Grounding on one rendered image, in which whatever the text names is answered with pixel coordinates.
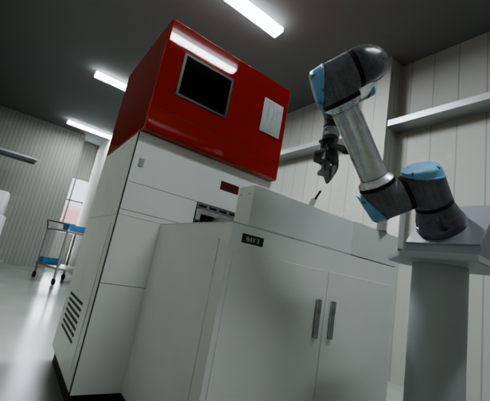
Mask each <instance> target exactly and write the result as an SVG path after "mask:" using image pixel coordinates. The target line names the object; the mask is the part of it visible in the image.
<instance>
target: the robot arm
mask: <svg viewBox="0 0 490 401"><path fill-rule="evenodd" d="M388 65H389V60H388V56H387V53H386V52H385V51H384V50H383V49H382V48H380V47H379V46H377V45H369V44H365V45H358V46H356V47H353V48H351V49H349V50H348V51H346V52H344V53H342V54H340V55H339V56H336V57H334V58H333V59H331V60H329V61H327V62H325V63H323V64H321V65H320V66H318V67H317V68H315V69H313V70H312V71H311V72H310V74H309V82H310V86H311V89H312V93H313V97H314V100H315V102H316V105H317V107H318V108H319V109H321V110H322V113H323V116H324V119H325V120H324V126H323V133H322V139H321V140H319V143H320V144H321V148H320V149H319V150H315V151H314V157H313V161H314V162H316V163H317V164H319V165H321V168H320V169H319V170H318V171H317V175H318V176H322V177H323V178H324V179H325V183H326V184H328V183H329V182H330V181H331V180H332V179H333V177H334V175H335V174H336V172H337V170H338V167H339V155H338V152H337V151H340V152H342V153H343V154H348V155H349V156H350V158H351V160H352V164H353V165H354V167H355V170H356V172H357V175H358V177H359V179H360V184H359V186H358V189H359V191H360V192H359V193H358V194H356V196H357V198H358V200H359V201H360V203H361V204H362V206H363V208H364V210H365V211H366V213H367V214H368V215H369V217H370V218H371V220H372V221H373V222H375V223H379V222H382V221H385V220H389V219H390V218H393V217H395V216H398V215H401V214H403V213H405V212H409V211H410V210H413V209H414V210H415V228H416V230H417V233H418V234H419V235H420V236H421V237H423V238H425V239H445V238H449V237H452V236H455V235H457V234H459V233H461V232H463V231H464V230H465V229H466V228H467V226H468V223H469V222H468V219H467V216H466V215H465V213H464V212H462V211H461V209H460V208H459V207H458V205H457V204H456V203H455V201H454V199H453V195H452V193H451V190H450V187H449V183H448V181H447V178H446V174H445V172H444V170H443V168H442V166H441V165H440V164H439V163H437V162H416V163H413V164H410V165H407V166H405V167H404V168H402V169H401V171H400V175H401V176H399V177H395V175H394V174H393V173H389V172H387V170H386V168H385V165H384V164H383V160H382V158H381V156H380V154H379V151H378V149H377V146H376V144H375V141H374V139H373V137H372V135H371V132H370V129H369V127H368V124H367V122H366V119H365V118H364V114H363V112H362V110H361V108H360V105H359V102H361V101H364V100H366V99H369V98H370V97H371V96H373V95H374V94H375V83H376V81H378V80H380V79H381V78H382V77H383V76H384V74H385V73H386V71H387V68H388ZM340 136H341V137H342V140H343V142H344V146H342V145H340V144H338V141H339V138H340ZM314 158H315V159H314ZM331 164H332V165H331Z"/></svg>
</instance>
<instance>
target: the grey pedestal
mask: <svg viewBox="0 0 490 401"><path fill-rule="evenodd" d="M388 260H390V261H393V262H396V263H401V264H404V265H409V266H412V269H411V281H410V305H409V317H408V330H407V342H406V365H405V377H404V389H403V401H466V373H467V345H468V317H469V274H479V275H488V276H490V260H489V259H486V258H485V257H483V256H480V255H475V254H460V253H445V252H430V251H401V250H400V251H396V252H394V253H391V254H389V255H388Z"/></svg>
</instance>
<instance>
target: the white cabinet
mask: <svg viewBox="0 0 490 401"><path fill-rule="evenodd" d="M395 272H396V268H394V267H389V266H386V265H383V264H380V263H375V262H372V261H369V260H366V259H361V258H358V257H355V256H352V255H347V254H344V253H341V252H338V251H333V250H330V249H327V248H324V247H318V246H316V245H312V244H310V243H305V242H302V241H299V240H295V239H291V238H288V237H285V236H280V235H276V234H274V233H270V232H265V231H263V230H259V229H257V228H252V227H248V226H246V225H242V224H237V223H234V222H225V223H203V224H161V226H160V230H159V233H158V237H157V243H156V247H155V250H154V256H153V260H152V263H151V267H150V273H149V277H148V280H147V284H146V290H145V293H144V297H143V300H142V307H141V310H140V314H139V317H138V324H137V327H136V330H135V335H134V340H133V344H132V347H131V351H130V357H129V360H128V365H127V368H126V374H125V377H124V381H123V385H122V390H121V394H122V396H123V398H124V399H125V400H126V401H386V397H387V376H388V365H389V355H390V344H391V324H392V314H393V303H394V292H395Z"/></svg>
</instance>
